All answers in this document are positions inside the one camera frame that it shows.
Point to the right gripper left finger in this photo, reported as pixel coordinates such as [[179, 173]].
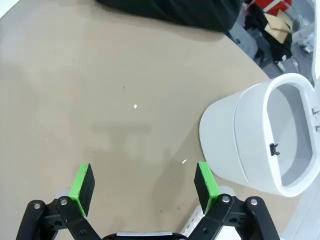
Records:
[[83, 190]]

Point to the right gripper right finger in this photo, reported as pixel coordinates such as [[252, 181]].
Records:
[[205, 187]]

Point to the small white paper scrap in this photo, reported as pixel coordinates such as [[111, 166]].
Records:
[[184, 161], [135, 106]]

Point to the white lidded trash bin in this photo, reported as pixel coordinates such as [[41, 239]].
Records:
[[225, 140]]

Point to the brown cardboard pieces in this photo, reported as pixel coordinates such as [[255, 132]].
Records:
[[277, 27]]

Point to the person in black jacket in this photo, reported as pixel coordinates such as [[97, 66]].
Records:
[[175, 12]]

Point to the red bag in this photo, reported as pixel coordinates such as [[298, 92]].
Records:
[[275, 5]]

